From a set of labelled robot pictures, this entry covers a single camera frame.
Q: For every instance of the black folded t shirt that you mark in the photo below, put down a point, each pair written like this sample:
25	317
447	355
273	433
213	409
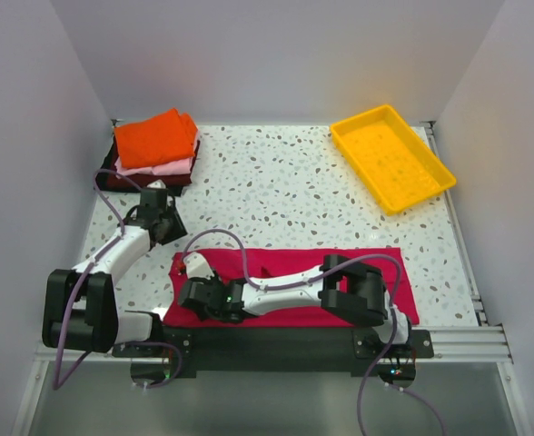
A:
101	175

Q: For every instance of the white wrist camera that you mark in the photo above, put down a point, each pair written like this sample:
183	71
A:
158	184
195	266

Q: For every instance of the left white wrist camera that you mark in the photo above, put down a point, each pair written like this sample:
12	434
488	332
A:
158	184

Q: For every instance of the orange folded t shirt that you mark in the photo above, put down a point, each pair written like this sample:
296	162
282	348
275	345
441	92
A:
164	138

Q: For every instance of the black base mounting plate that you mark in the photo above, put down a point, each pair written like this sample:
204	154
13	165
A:
240	349

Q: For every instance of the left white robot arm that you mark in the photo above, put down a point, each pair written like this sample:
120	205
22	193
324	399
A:
80	308

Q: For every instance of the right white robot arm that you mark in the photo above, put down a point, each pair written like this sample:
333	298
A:
349	289

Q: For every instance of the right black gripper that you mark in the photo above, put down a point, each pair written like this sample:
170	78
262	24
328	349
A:
215	280

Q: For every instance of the pink folded t shirt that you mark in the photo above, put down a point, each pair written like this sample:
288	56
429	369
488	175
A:
179	167

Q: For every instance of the aluminium frame rail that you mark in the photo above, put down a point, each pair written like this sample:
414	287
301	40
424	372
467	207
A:
449	344

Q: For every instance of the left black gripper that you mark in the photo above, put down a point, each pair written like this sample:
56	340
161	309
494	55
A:
178	229

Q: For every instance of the yellow plastic tray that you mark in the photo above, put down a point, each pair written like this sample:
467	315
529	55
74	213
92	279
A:
391	160

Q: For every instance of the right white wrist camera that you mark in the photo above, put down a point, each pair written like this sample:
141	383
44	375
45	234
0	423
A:
195	266

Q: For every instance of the magenta t shirt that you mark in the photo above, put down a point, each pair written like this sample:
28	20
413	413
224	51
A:
268	263

